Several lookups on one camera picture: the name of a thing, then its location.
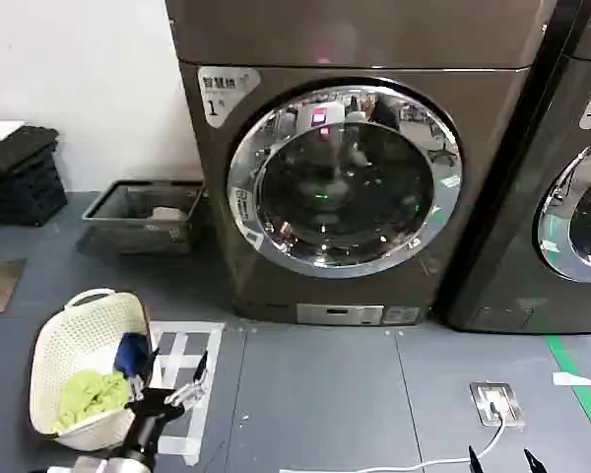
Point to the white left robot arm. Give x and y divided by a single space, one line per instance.
109 464

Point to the beige cloth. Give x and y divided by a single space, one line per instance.
170 214

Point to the white cloth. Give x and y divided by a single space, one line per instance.
109 357

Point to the dark blue cloth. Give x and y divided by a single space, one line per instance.
133 355

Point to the stack of black crates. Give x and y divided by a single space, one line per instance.
22 177

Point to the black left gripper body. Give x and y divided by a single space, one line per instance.
150 419

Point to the grey plastic bin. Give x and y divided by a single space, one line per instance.
143 217

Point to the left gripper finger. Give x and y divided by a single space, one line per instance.
139 388
192 391

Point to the grey dryer with display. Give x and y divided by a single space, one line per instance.
532 236

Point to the grey dryer with filter panel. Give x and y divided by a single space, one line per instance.
354 162

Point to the white perforated laundry basket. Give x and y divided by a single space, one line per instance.
74 340

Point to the steel floor socket plate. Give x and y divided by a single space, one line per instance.
498 403

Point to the round chrome-rimmed glass dryer door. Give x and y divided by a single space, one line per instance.
342 180
578 217

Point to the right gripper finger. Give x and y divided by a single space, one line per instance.
536 463
476 462

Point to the white paper scrap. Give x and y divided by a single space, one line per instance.
571 379

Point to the white door warning sticker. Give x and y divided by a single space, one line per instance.
245 212

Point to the green floor tape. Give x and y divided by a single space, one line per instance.
578 379

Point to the silver filter panel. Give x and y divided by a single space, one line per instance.
339 314

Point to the white info sticker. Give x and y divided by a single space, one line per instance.
401 315

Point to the green cloth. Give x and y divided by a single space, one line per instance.
91 394

